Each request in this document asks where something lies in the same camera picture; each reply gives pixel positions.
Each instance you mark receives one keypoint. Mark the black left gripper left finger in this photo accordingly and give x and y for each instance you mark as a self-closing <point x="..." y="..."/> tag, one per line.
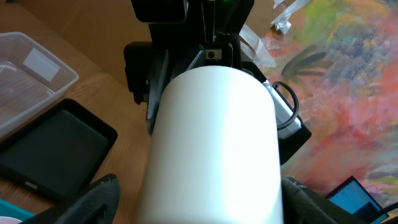
<point x="96" y="204"/>

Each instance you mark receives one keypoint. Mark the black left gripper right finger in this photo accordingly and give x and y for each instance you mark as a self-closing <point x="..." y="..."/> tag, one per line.
<point x="303" y="205"/>

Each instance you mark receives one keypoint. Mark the white cup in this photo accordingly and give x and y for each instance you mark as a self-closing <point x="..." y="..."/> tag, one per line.
<point x="214" y="156"/>

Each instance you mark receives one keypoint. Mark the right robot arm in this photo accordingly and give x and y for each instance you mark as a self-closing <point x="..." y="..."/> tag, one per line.
<point x="192" y="34"/>

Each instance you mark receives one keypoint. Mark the black tray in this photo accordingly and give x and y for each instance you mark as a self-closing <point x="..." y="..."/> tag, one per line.
<point x="57" y="154"/>

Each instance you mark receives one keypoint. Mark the teal plastic tray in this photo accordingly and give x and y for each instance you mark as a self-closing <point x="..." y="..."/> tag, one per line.
<point x="9" y="210"/>

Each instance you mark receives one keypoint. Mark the clear plastic bin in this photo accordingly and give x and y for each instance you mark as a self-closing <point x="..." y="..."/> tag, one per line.
<point x="31" y="79"/>

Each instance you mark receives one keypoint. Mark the colourful floor mat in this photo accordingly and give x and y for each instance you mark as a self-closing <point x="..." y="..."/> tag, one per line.
<point x="340" y="58"/>

